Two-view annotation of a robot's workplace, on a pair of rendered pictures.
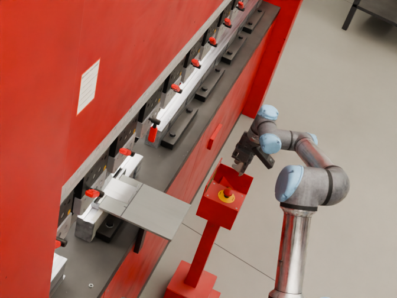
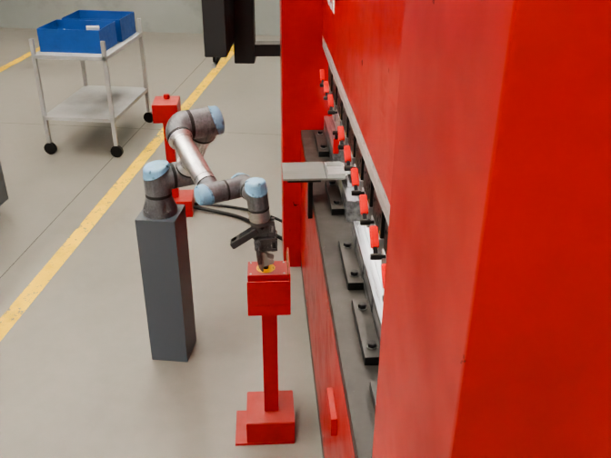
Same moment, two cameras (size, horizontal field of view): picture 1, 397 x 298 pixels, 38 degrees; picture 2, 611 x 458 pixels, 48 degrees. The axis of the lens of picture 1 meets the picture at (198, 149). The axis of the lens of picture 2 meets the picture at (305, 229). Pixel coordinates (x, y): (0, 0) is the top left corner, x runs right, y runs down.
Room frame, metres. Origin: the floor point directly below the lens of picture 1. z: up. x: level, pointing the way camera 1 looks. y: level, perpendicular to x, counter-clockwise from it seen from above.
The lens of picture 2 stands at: (3.98, -0.53, 2.17)
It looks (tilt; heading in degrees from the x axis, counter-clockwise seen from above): 28 degrees down; 167
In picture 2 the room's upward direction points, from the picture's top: straight up
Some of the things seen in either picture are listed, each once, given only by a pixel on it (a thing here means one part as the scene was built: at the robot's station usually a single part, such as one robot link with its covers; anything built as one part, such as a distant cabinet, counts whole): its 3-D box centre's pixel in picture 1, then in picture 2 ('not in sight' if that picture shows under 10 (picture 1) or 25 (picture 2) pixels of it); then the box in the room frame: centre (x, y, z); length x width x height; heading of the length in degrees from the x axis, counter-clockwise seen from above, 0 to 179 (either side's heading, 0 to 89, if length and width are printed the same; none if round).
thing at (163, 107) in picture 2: not in sight; (171, 155); (-0.43, -0.45, 0.42); 0.25 x 0.20 x 0.83; 81
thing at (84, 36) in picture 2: not in sight; (78, 36); (-1.89, -1.07, 0.92); 0.50 x 0.36 x 0.18; 71
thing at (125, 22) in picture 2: not in sight; (99, 25); (-2.29, -0.92, 0.92); 0.50 x 0.36 x 0.18; 71
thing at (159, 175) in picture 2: not in sight; (158, 177); (1.14, -0.54, 0.94); 0.13 x 0.12 x 0.14; 106
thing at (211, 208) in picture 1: (225, 193); (268, 281); (1.77, -0.17, 0.75); 0.20 x 0.16 x 0.18; 171
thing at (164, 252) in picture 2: not in sight; (167, 284); (1.14, -0.55, 0.39); 0.18 x 0.18 x 0.78; 71
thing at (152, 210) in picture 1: (145, 206); (313, 171); (1.33, 0.11, 1.00); 0.26 x 0.18 x 0.01; 81
